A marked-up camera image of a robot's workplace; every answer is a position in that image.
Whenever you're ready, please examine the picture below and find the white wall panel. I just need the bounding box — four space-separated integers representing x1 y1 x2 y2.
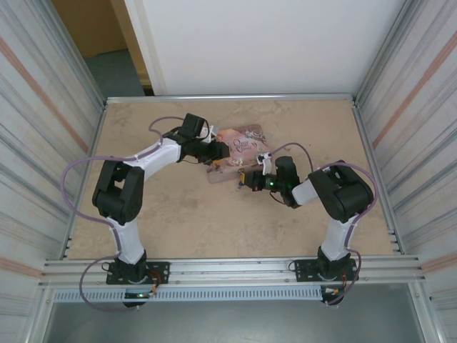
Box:
123 0 408 96

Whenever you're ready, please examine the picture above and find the brown cardboard board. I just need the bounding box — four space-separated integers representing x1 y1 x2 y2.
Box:
52 0 129 58

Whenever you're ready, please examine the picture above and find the aluminium table side rail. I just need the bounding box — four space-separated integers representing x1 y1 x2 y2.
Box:
351 98 403 255
65 101 108 259

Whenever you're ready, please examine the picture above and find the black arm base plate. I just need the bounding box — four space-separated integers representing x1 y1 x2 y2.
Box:
293 259 358 283
106 262 171 286

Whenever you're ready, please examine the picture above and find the pink printed tin box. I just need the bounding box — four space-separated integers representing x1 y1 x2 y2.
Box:
206 123 269 186

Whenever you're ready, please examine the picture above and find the translucent corrugated side panel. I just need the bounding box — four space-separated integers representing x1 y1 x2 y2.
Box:
356 0 457 343
0 0 104 343

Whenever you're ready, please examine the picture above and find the red orange wire bundle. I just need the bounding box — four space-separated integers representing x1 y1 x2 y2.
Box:
148 270 169 296
331 272 353 296

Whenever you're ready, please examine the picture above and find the aluminium frame post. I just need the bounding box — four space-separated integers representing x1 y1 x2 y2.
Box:
355 0 424 104
48 0 108 108

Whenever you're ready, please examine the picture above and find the aluminium table edge rail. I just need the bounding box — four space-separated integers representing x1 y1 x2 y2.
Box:
104 93 359 105

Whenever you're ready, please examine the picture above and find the grey metal lower sheet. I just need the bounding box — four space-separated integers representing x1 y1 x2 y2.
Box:
42 284 429 343

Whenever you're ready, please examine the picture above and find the grey slotted cable duct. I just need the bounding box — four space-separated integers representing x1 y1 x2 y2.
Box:
52 287 324 304

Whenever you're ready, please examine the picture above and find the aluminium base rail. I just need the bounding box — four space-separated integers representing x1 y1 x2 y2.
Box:
41 257 426 287

